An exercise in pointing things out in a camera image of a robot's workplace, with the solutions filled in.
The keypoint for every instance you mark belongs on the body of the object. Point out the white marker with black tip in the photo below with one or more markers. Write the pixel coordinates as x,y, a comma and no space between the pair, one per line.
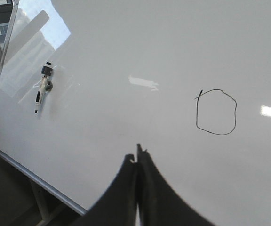
45,84

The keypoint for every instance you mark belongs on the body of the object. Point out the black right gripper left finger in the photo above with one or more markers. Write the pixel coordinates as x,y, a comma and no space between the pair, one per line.
117,206

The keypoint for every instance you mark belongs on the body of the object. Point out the grey whiteboard stand leg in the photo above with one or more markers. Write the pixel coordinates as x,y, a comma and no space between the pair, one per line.
46,215

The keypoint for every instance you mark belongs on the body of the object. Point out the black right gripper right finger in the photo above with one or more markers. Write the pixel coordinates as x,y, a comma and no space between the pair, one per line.
159,204

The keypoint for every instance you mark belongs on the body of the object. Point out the white whiteboard with aluminium frame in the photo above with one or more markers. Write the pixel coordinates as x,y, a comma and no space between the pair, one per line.
189,80

